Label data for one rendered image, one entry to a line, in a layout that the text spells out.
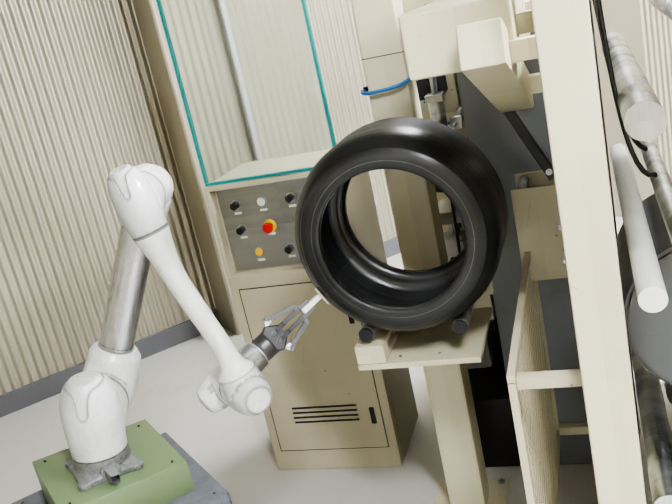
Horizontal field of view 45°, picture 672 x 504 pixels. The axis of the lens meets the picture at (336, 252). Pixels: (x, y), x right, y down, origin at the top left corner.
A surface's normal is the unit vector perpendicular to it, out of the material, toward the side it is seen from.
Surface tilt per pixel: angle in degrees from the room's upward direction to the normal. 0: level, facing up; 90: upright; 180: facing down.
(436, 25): 90
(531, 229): 90
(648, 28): 90
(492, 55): 72
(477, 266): 94
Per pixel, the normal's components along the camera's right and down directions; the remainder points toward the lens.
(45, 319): 0.52, 0.14
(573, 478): -0.21, -0.93
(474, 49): -0.31, 0.04
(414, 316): -0.20, 0.50
